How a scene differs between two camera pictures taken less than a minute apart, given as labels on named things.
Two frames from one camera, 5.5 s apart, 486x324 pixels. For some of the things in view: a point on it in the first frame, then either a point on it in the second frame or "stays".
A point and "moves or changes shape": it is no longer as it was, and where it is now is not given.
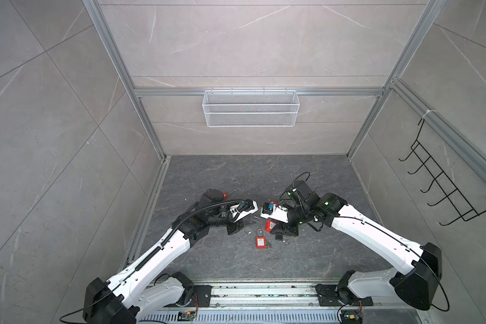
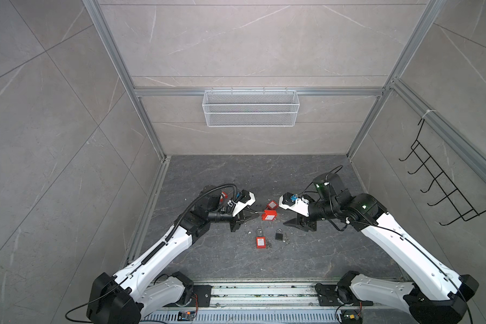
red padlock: (269, 225) moves or changes shape
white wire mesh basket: (250, 109) stays
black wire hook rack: (457, 199) stays
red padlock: (260, 240) stays
